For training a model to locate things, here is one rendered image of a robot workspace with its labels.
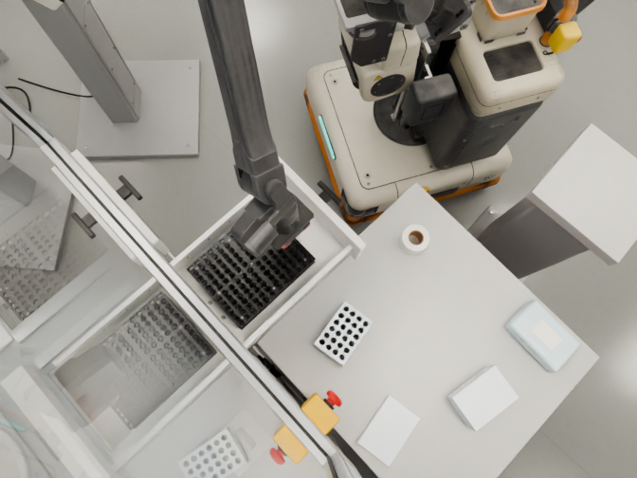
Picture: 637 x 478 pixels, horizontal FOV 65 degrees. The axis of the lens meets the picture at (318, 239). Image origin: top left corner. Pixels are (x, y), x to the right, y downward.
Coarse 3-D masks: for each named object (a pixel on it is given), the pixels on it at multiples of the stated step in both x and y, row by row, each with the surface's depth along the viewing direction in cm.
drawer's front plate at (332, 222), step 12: (288, 168) 113; (288, 180) 115; (300, 180) 112; (300, 192) 114; (312, 192) 112; (312, 204) 114; (324, 204) 111; (324, 216) 113; (336, 216) 111; (336, 228) 112; (348, 228) 110; (348, 240) 111; (360, 240) 109; (360, 252) 114
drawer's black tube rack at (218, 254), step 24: (192, 264) 109; (216, 264) 110; (240, 264) 110; (264, 264) 110; (288, 264) 110; (312, 264) 113; (216, 288) 108; (240, 288) 108; (264, 288) 109; (240, 312) 107
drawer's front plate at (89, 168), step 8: (80, 160) 112; (88, 168) 111; (96, 176) 111; (104, 184) 110; (112, 192) 110; (120, 200) 110; (120, 208) 109; (128, 208) 109; (128, 216) 109; (136, 216) 109; (136, 224) 108; (144, 224) 108; (144, 232) 108; (152, 232) 108; (152, 240) 108; (160, 240) 115; (160, 248) 112; (168, 248) 116
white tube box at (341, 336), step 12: (348, 312) 118; (336, 324) 121; (348, 324) 118; (360, 324) 118; (324, 336) 120; (336, 336) 117; (348, 336) 117; (360, 336) 117; (324, 348) 116; (336, 348) 116; (348, 348) 117; (336, 360) 116
